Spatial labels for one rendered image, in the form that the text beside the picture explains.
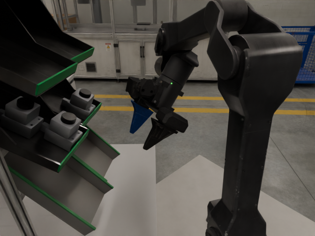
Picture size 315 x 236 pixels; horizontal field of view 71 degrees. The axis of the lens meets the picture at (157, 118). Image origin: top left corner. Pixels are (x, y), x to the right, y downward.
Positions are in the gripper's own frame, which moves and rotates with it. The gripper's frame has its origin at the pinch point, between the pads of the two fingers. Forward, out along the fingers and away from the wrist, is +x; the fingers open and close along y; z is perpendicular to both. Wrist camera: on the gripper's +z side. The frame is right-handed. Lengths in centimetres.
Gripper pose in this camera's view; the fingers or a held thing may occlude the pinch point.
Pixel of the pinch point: (145, 127)
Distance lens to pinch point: 50.2
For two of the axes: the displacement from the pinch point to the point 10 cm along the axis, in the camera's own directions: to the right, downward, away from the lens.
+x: -5.0, 8.6, 1.1
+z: -7.5, -3.6, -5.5
